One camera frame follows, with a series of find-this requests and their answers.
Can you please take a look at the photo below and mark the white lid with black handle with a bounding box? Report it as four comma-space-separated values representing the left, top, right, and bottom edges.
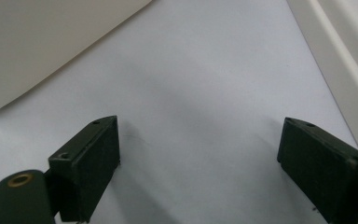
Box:
286, 0, 358, 161

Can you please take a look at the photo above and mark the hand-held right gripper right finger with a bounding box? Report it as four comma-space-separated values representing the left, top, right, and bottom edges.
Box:
276, 117, 358, 224

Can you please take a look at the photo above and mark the white plastic storage box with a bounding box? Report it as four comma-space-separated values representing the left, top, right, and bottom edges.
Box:
0, 0, 154, 117

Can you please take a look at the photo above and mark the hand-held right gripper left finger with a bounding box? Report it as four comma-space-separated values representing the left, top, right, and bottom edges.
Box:
48, 115, 121, 224

